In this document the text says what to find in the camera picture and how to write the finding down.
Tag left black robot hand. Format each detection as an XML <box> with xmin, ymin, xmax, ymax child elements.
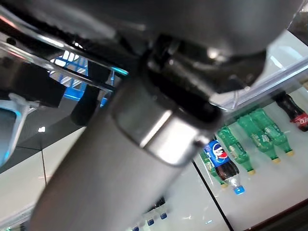
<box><xmin>0</xmin><ymin>60</ymin><xmax>103</xmax><ymax>126</ymax></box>

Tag blue plastic shopping basket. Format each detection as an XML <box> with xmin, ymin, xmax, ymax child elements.
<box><xmin>49</xmin><ymin>49</ymin><xmax>116</xmax><ymax>108</ymax></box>

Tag green soda bottle yellow cap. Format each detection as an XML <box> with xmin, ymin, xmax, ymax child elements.
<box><xmin>250</xmin><ymin>107</ymin><xmax>295</xmax><ymax>157</ymax></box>
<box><xmin>237</xmin><ymin>114</ymin><xmax>282</xmax><ymax>165</ymax></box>
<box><xmin>217</xmin><ymin>126</ymin><xmax>257</xmax><ymax>176</ymax></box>
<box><xmin>200</xmin><ymin>149</ymin><xmax>229</xmax><ymax>189</ymax></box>

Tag cola bottle red label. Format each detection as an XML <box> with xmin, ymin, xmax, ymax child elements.
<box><xmin>273</xmin><ymin>93</ymin><xmax>308</xmax><ymax>132</ymax></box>

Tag black shelf upright post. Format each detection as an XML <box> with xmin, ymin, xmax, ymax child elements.
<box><xmin>192</xmin><ymin>160</ymin><xmax>235</xmax><ymax>231</ymax></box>

